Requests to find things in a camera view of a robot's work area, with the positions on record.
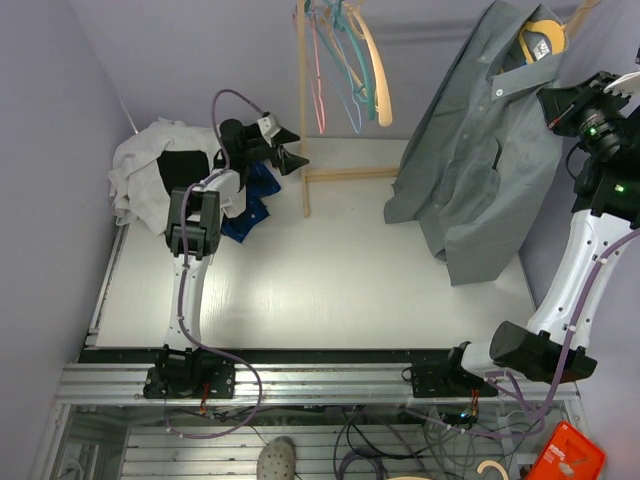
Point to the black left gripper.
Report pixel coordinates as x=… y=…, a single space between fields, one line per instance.
x=291 y=162

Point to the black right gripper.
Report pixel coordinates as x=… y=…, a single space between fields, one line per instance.
x=557 y=102

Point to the yellow hanger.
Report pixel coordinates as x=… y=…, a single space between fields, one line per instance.
x=541 y=38

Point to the grey shirt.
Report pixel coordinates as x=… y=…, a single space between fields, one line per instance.
x=481 y=160

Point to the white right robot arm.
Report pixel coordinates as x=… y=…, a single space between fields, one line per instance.
x=551 y=348

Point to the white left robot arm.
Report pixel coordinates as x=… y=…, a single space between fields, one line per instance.
x=228 y=202

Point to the blue plaid shirt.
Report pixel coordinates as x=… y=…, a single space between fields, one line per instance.
x=261 y=183

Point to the light blue hanger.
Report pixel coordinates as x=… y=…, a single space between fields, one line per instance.
x=332 y=26

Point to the teal hanger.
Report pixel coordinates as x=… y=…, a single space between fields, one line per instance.
x=353 y=62

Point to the natural wooden hanger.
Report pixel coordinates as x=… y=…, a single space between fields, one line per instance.
x=379 y=91

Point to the white shirt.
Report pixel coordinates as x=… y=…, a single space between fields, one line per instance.
x=137 y=188

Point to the beige curved hanger piece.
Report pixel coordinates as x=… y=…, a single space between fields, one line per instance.
x=490 y=467

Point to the wooden clothes rack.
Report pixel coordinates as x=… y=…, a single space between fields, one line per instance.
x=305 y=92

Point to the black garment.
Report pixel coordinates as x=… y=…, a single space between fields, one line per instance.
x=179 y=169

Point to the grey perforated shoe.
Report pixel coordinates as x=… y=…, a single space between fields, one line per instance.
x=277 y=460

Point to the orange plastic case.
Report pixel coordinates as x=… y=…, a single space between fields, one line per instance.
x=569 y=455

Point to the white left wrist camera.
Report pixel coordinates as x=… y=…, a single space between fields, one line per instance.
x=268 y=126

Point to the pink wire hanger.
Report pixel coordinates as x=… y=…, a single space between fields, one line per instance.
x=304 y=16

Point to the aluminium rail frame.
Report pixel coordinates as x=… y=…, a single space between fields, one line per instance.
x=354 y=418

